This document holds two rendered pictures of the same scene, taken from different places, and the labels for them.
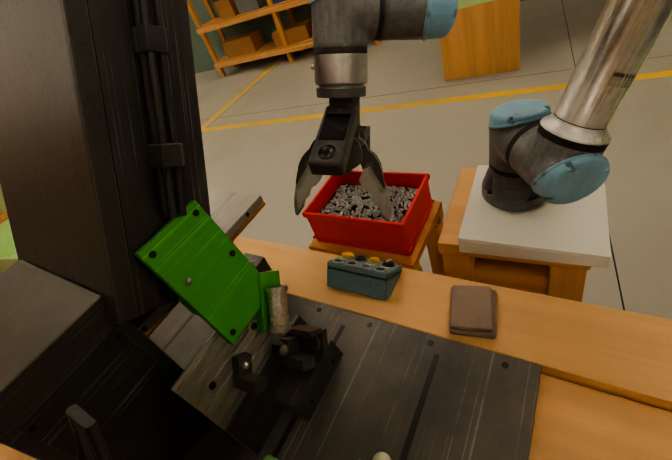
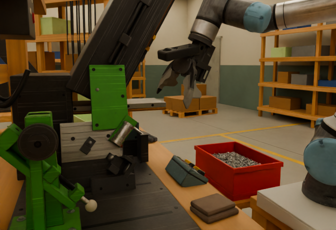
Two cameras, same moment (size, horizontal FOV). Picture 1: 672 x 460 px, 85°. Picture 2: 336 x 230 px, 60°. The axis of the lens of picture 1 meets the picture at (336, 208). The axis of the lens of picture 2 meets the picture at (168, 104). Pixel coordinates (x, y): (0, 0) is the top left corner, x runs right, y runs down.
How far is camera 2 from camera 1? 0.55 m
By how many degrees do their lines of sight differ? 39
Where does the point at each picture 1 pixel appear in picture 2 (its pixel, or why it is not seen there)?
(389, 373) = (142, 203)
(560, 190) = (314, 162)
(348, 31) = (207, 11)
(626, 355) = not seen: outside the picture
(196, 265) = (105, 87)
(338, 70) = (196, 26)
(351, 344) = (143, 188)
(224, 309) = (101, 113)
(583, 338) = not seen: outside the picture
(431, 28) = (247, 22)
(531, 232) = (308, 212)
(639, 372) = not seen: outside the picture
